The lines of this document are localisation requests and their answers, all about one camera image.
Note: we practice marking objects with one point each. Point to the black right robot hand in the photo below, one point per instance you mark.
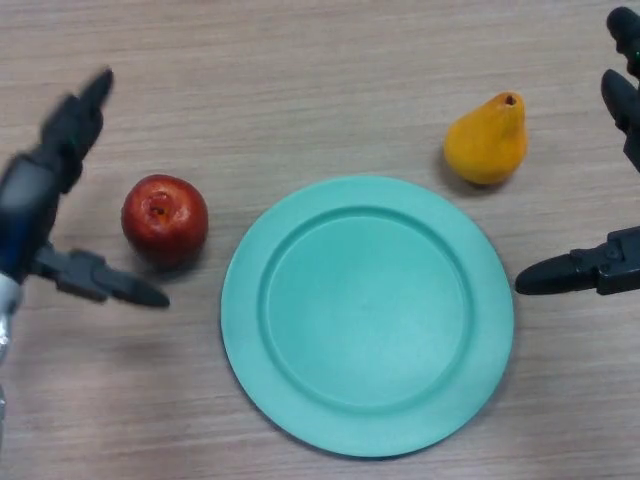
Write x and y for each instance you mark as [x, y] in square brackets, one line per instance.
[612, 260]

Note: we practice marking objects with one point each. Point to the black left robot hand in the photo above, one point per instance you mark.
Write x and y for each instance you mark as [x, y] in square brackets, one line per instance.
[45, 180]

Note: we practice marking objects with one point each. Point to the red apple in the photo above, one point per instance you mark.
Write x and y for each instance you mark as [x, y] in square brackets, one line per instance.
[165, 221]

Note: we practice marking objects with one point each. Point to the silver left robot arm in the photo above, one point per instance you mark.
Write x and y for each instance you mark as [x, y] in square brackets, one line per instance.
[4, 320]

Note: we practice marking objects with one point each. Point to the green round plate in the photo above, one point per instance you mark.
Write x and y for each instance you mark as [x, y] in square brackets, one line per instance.
[367, 317]

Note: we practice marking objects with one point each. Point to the yellow pear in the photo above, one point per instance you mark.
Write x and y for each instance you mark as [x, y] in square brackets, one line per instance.
[486, 142]

